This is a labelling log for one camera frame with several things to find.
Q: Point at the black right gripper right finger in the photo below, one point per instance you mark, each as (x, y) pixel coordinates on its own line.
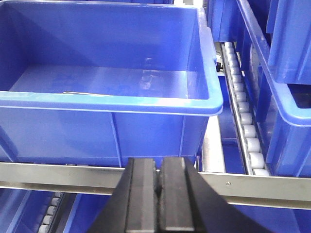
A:
(189, 205)

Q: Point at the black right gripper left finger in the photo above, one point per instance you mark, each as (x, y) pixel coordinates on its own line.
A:
(132, 207)

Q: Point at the blue bin lower middle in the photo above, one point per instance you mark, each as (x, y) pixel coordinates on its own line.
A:
(85, 209)

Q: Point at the grey roller track right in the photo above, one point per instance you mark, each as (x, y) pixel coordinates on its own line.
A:
(248, 136)

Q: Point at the lower steel rack beam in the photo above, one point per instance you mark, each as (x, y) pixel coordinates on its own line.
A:
(267, 191)

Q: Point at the blue bin lower left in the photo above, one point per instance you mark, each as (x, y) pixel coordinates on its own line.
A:
(22, 211)

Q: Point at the blue target bin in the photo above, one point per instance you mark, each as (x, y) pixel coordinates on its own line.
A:
(97, 83)

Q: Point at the blue bin right neighbour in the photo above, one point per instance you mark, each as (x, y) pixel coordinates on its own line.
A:
(285, 129)

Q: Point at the stacked blue bin upper right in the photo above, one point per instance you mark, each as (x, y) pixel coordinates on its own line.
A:
(289, 23)

